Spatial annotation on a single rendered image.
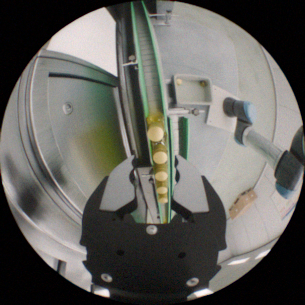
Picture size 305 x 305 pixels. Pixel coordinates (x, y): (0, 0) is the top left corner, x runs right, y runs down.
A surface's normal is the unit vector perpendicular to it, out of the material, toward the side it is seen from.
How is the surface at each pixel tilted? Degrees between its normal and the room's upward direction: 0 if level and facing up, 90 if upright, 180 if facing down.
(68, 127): 90
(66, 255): 90
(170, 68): 0
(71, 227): 90
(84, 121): 90
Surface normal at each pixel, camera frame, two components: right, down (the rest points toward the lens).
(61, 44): 0.99, -0.09
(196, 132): -0.04, 0.47
